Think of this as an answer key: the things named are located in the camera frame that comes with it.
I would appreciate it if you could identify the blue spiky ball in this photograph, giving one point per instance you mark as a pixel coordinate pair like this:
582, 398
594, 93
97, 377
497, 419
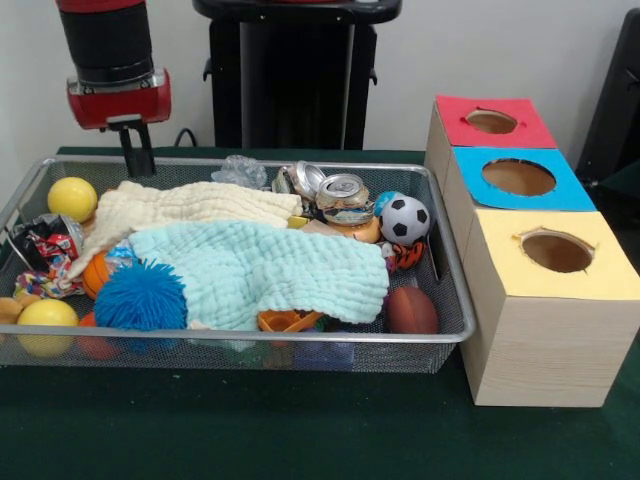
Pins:
140, 300

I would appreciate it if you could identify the wooden box with three holes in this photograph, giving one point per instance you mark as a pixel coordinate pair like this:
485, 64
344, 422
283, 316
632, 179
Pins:
550, 350

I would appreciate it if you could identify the colourful frayed cloth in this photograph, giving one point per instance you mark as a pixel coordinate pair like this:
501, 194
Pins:
37, 285

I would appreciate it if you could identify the brown toy football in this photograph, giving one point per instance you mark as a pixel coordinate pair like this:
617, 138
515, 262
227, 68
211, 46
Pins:
412, 310

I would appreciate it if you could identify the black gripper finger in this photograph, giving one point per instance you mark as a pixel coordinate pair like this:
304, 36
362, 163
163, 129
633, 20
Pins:
130, 155
145, 150

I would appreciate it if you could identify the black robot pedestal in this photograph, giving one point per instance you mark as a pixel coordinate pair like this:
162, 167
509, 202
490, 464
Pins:
300, 75

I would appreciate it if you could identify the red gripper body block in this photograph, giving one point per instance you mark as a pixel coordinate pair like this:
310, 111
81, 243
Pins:
120, 102

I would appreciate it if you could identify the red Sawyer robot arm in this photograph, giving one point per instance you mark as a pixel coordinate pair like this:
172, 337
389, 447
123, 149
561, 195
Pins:
110, 40

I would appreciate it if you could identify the small orange basketball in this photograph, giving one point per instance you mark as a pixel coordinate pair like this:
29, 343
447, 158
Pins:
95, 275

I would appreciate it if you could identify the yellow ball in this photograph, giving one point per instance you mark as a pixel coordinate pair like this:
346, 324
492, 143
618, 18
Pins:
47, 315
71, 199

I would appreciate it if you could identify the cream muslin cloth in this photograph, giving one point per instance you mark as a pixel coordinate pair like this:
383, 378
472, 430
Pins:
200, 205

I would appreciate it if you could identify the light blue muslin cloth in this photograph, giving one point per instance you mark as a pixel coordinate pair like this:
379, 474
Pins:
260, 265

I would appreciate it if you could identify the dark green tablecloth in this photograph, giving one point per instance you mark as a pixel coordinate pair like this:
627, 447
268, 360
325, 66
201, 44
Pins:
300, 425

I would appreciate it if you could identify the shallow mesh bin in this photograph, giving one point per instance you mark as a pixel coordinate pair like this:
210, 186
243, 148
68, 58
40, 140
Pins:
250, 355

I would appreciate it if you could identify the small soccer ball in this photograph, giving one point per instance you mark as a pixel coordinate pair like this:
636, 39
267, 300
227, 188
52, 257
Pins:
404, 220

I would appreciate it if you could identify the black upright panel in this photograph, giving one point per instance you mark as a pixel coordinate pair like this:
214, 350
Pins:
620, 100

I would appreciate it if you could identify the crushed silver can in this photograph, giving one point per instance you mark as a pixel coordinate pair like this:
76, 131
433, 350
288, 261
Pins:
305, 177

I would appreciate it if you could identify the crushed can with printed label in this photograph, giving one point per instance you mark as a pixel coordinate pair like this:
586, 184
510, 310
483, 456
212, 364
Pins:
342, 197

